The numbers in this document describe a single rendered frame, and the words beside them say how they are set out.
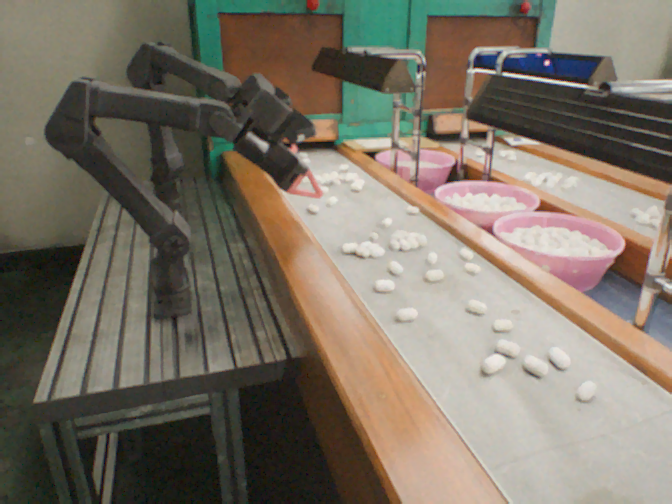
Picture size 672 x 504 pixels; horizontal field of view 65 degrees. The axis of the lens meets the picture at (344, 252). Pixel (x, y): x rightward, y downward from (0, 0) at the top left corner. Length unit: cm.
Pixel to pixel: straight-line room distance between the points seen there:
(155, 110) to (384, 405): 64
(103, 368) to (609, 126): 80
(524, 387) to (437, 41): 159
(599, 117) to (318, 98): 142
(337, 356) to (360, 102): 142
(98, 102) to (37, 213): 207
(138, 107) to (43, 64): 190
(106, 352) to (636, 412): 80
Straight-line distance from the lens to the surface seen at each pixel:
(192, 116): 100
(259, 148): 102
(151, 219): 105
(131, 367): 93
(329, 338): 77
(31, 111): 293
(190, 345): 96
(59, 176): 297
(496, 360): 76
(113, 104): 101
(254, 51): 193
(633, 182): 176
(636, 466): 70
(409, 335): 83
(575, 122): 71
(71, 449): 97
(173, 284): 110
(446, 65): 217
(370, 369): 71
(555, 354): 81
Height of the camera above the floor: 118
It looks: 24 degrees down
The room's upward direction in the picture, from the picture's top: 1 degrees clockwise
